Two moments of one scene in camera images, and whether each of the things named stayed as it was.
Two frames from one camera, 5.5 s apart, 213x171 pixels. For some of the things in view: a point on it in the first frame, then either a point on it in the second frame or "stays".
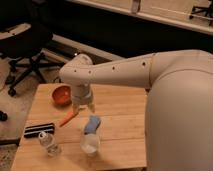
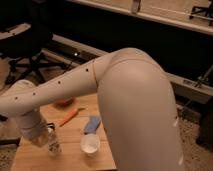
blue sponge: x=92 y=124 stays
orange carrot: x=67 y=118 stays
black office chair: x=26 y=32 stays
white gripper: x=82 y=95 to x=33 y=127
